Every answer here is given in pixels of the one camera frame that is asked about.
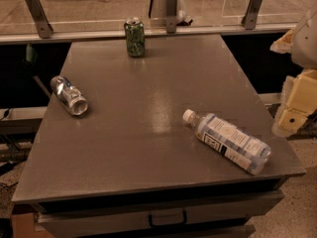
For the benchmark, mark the black drawer handle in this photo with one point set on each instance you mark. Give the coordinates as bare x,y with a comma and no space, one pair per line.
167,218

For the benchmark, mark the left metal rail bracket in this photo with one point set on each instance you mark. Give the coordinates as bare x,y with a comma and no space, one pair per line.
42,23

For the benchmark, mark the green soda can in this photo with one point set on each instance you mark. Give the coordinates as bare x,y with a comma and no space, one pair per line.
135,37

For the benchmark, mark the metal rail bracket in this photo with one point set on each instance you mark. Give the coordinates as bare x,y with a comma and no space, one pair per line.
171,9
42,23
249,21

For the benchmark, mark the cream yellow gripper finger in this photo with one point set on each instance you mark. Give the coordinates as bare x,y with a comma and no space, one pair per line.
298,100

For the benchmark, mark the clear plastic water bottle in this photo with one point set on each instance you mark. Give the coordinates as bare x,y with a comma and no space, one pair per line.
246,151

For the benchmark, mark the middle metal rail bracket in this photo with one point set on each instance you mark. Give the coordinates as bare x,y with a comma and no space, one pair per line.
171,9

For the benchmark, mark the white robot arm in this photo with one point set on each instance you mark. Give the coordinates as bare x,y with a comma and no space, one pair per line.
301,41

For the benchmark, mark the silver blue redbull can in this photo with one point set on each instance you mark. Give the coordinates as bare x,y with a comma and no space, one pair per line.
69,96

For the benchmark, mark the right metal rail bracket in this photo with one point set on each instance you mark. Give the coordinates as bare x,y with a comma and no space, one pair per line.
249,21

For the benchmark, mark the grey cabinet drawer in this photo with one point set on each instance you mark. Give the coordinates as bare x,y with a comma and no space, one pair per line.
223,216

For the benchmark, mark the horizontal metal rail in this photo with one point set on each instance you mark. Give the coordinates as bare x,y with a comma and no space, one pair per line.
65,37

